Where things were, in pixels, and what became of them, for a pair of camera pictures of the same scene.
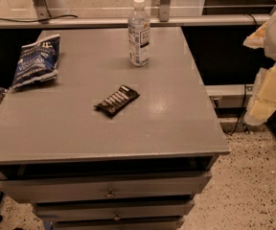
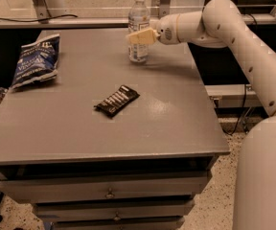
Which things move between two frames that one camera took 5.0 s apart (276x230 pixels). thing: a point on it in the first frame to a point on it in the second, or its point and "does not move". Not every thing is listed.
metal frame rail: x=90 y=21 does not move
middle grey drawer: x=110 y=209 does not move
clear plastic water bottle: x=139 y=34 does not move
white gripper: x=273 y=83 to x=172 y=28
